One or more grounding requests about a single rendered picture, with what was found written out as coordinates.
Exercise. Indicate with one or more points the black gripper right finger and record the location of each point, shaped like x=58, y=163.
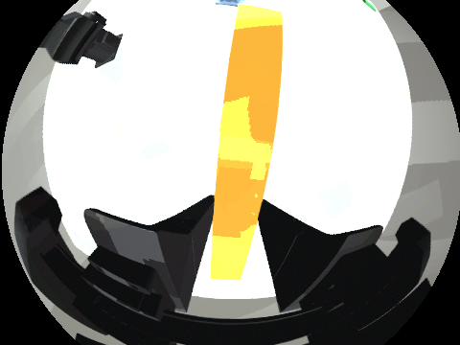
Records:
x=299, y=256

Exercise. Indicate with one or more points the orange and yellow bar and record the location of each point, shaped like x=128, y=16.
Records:
x=248, y=121

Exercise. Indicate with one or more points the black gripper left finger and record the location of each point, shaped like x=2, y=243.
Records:
x=173, y=246

